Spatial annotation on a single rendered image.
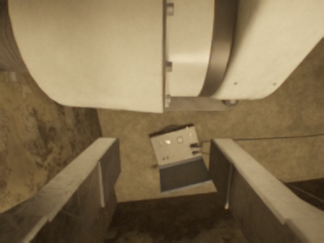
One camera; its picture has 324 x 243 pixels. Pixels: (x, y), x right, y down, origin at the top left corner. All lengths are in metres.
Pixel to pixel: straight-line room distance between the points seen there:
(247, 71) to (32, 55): 0.33
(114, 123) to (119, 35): 1.28
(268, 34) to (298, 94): 1.52
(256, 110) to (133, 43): 1.44
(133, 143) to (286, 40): 1.36
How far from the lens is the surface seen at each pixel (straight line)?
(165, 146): 1.44
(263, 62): 0.31
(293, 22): 0.28
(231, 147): 0.21
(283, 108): 1.74
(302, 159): 2.00
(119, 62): 0.27
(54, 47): 0.30
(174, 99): 1.09
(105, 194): 0.19
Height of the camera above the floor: 1.40
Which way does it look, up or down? 77 degrees down
